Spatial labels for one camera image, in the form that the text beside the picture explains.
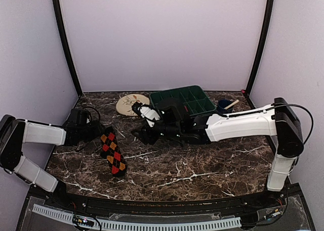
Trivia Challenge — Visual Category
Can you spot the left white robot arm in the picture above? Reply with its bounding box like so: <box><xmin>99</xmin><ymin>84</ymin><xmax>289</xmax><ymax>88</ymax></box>
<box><xmin>1</xmin><ymin>109</ymin><xmax>104</xmax><ymax>209</ymax></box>

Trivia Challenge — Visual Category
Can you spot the black orange argyle sock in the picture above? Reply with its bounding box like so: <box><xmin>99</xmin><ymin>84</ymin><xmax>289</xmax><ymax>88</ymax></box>
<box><xmin>100</xmin><ymin>126</ymin><xmax>128</xmax><ymax>177</ymax></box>

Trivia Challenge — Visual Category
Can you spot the right black frame post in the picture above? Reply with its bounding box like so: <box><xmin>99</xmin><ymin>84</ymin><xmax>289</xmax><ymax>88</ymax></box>
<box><xmin>245</xmin><ymin>0</ymin><xmax>274</xmax><ymax>97</ymax></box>

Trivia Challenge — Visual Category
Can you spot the black frame post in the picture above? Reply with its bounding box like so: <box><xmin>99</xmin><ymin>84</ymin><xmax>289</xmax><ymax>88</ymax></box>
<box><xmin>52</xmin><ymin>0</ymin><xmax>83</xmax><ymax>97</ymax></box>
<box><xmin>245</xmin><ymin>0</ymin><xmax>274</xmax><ymax>97</ymax></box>

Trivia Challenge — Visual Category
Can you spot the beige floral plate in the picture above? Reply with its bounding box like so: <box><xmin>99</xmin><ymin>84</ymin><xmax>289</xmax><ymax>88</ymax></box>
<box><xmin>116</xmin><ymin>94</ymin><xmax>150</xmax><ymax>117</ymax></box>

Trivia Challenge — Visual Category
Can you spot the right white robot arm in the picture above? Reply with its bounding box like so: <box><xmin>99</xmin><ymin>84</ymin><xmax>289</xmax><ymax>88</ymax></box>
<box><xmin>132</xmin><ymin>98</ymin><xmax>308</xmax><ymax>208</ymax></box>

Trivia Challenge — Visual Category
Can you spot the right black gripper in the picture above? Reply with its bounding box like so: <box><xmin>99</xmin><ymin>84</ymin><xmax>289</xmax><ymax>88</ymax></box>
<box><xmin>131</xmin><ymin>117</ymin><xmax>182</xmax><ymax>145</ymax></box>

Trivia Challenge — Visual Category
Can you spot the black front rail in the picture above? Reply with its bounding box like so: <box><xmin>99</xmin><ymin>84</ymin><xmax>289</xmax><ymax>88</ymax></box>
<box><xmin>23</xmin><ymin>184</ymin><xmax>303</xmax><ymax>221</ymax></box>

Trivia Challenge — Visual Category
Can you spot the white slotted cable duct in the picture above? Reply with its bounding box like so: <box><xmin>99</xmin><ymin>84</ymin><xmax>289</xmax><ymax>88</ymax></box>
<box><xmin>31</xmin><ymin>204</ymin><xmax>241</xmax><ymax>230</ymax></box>

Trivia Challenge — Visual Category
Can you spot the left black frame post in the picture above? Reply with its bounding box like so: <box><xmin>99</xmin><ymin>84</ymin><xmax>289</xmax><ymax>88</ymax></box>
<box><xmin>52</xmin><ymin>0</ymin><xmax>83</xmax><ymax>97</ymax></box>

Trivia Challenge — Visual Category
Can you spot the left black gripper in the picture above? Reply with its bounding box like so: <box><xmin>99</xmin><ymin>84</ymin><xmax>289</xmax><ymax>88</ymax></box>
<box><xmin>78</xmin><ymin>120</ymin><xmax>104</xmax><ymax>143</ymax></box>

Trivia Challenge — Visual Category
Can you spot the small circuit board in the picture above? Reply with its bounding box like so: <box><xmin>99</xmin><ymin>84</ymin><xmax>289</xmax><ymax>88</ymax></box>
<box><xmin>72</xmin><ymin>215</ymin><xmax>95</xmax><ymax>227</ymax></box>

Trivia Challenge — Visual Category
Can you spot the wooden stick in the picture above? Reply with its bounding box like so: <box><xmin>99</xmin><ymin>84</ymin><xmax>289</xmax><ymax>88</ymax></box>
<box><xmin>224</xmin><ymin>100</ymin><xmax>239</xmax><ymax>110</ymax></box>

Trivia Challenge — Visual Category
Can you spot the green compartment tray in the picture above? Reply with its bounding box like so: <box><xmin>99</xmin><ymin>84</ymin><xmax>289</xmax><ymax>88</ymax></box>
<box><xmin>149</xmin><ymin>85</ymin><xmax>216</xmax><ymax>116</ymax></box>

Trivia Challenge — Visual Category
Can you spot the dark blue mug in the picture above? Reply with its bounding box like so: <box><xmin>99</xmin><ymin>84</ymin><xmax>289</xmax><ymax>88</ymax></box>
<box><xmin>216</xmin><ymin>99</ymin><xmax>233</xmax><ymax>114</ymax></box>

